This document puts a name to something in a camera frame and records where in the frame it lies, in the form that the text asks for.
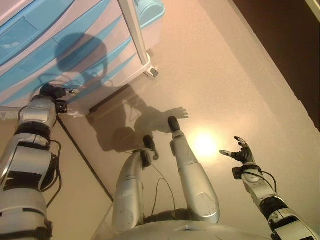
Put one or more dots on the grey robot torso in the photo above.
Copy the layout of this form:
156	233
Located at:
187	232

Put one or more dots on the white cart caster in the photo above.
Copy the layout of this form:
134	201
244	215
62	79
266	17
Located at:
153	72

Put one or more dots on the silver robot leg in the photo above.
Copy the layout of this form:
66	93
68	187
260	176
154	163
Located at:
127	195
197	190

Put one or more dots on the white medical cart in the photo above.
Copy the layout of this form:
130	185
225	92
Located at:
135	37

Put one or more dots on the black silver robot left hand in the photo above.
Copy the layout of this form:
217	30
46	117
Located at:
53	92

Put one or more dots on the black silver robot right hand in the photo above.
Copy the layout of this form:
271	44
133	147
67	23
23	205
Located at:
245	155

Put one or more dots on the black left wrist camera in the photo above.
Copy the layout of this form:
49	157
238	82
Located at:
61	107

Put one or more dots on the blue white cart drawer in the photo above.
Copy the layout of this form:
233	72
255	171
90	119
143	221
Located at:
25	35
113	25
123	47
30	5

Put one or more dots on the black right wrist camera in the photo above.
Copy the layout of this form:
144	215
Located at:
236	173

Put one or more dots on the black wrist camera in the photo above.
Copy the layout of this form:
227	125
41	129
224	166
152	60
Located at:
236	173
61	107

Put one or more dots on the silver robot right leg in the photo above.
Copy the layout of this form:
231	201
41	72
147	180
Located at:
197	190

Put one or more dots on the silver robot left leg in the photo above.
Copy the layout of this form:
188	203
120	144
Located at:
127	195

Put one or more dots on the beige hospital bed frame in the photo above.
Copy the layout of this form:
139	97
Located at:
315	3

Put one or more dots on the light blue waste bin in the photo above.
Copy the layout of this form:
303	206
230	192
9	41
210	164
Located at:
150	12

